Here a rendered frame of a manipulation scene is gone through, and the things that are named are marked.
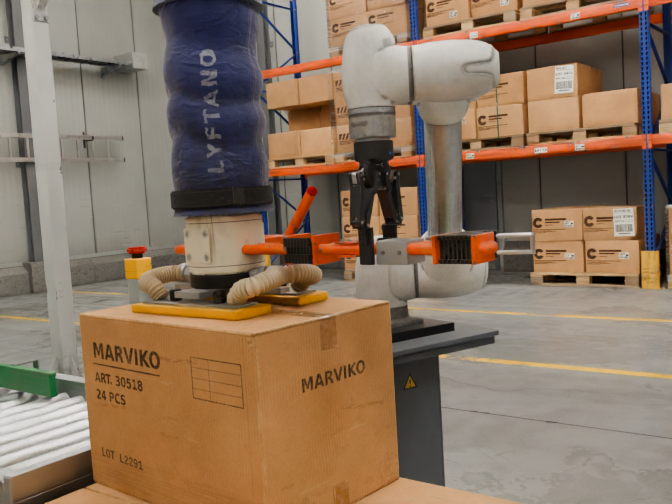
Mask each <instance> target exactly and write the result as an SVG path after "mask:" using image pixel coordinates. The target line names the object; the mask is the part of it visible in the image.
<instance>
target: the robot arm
mask: <svg viewBox="0 0 672 504"><path fill-rule="evenodd" d="M499 81H500V62H499V52H498V51H497V50H496V49H495V48H494V47H493V46H492V45H490V44H488V43H485V42H482V41H477V40H441V41H434V42H427V43H424V44H419V45H413V46H399V45H395V39H394V37H393V35H392V34H391V32H390V31H389V29H388V28H387V27H386V26H385V25H383V24H366V25H360V26H357V27H355V28H353V29H351V30H350V31H349V32H348V34H347V35H346V38H345V41H344V46H343V55H342V88H343V95H344V98H345V100H346V103H347V109H348V114H347V115H348V124H349V138H350V139H351V140H356V142H355V143H353V146H354V160H355V161H356V162H359V168H358V171H357V172H350V173H349V174H348V177H349V182H350V225H351V226H352V227H353V228H354V229H358V240H359V254H360V258H359V257H357V260H356V266H355V288H356V297H357V299H365V300H382V301H389V302H390V316H391V329H393V328H398V327H403V326H408V325H413V324H421V323H424V322H423V318H421V317H416V316H412V315H409V311H408V302H407V300H411V299H415V298H427V299H436V298H451V297H459V296H464V295H467V294H470V293H473V292H475V291H477V290H479V289H481V288H482V286H483V285H485V284H486V282H487V278H488V262H485V263H481V264H477V265H472V264H433V257H432V256H426V255H425V261H424V262H420V263H416V264H411V265H378V264H377V257H376V255H375V253H374V242H376V241H377V238H393V237H397V238H400V237H398V236H397V225H401V224H402V221H403V209H402V201H401V193H400V184H399V180H400V172H399V171H392V170H391V168H390V165H389V161H390V160H392V159H393V158H394V150H393V140H390V138H393V137H395V136H396V117H395V114H396V111H395V105H416V107H417V110H418V113H419V115H420V117H421V118H422V120H423V121H424V144H425V172H426V199H427V226H428V231H426V232H425V233H424V234H423V236H422V237H421V238H424V241H432V240H425V236H435V235H441V234H447V233H458V232H462V231H464V230H463V229H462V119H463V118H464V117H465V115H466V113H467V111H468V107H469V105H470V102H473V101H476V100H478V99H479V98H480V97H481V96H482V95H485V94H487V93H489V92H490V91H492V90H494V88H495V86H497V85H498V83H499ZM385 187H386V188H385ZM375 194H377V195H378V199H379V202H380V206H381V209H382V213H383V217H384V220H385V224H386V225H382V231H383V235H377V236H374V233H373V227H370V221H371V215H372V208H373V202H374V196H375ZM397 214H398V215H397ZM389 217H390V218H389ZM355 218H357V219H355ZM364 220H365V222H364ZM414 274H415V276H414ZM415 292H416V296H415Z"/></svg>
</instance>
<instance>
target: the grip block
mask: <svg viewBox="0 0 672 504"><path fill-rule="evenodd" d="M333 242H340V240H339V232H334V233H327V234H312V235H311V234H310V233H303V234H295V235H287V236H283V252H284V264H285V265H289V264H311V263H312V259H313V265H320V264H325V263H331V262H336V261H340V260H341V258H337V257H336V256H337V255H320V254H319V252H318V247H319V245H320V244H332V243H333Z"/></svg>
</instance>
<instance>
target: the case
mask: <svg viewBox="0 0 672 504"><path fill-rule="evenodd" d="M131 305H132V304H130V305H124V306H119V307H113V308H107V309H101V310H95V311H90V312H84V313H80V314H79V319H80V331H81V343H82V354H83V366H84V377H85V389H86V400H87V412H88V423H89V435H90V446H91V458H92V469H93V480H94V481H95V482H97V483H100V484H102V485H105V486H107V487H110V488H113V489H115V490H118V491H120V492H123V493H126V494H128V495H131V496H133V497H136V498H139V499H141V500H144V501H146V502H149V503H152V504H354V503H356V502H357V501H359V500H361V499H363V498H365V497H367V496H369V495H370V494H372V493H374V492H376V491H378V490H380V489H382V488H383V487H385V486H387V485H389V484H391V483H393V482H395V481H396V480H398V479H399V462H398V444H397V426H396V407H395V389H394V371H393V353H392V335H391V316H390V302H389V301H382V300H365V299H349V298H333V297H328V299H326V300H323V301H318V302H314V303H310V304H306V305H302V306H294V305H276V304H270V305H271V313H269V314H265V315H261V316H257V317H252V318H248V319H244V320H240V321H232V320H219V319H206V318H194V317H181V316H168V315H156V314H143V313H133V312H132V311H131Z"/></svg>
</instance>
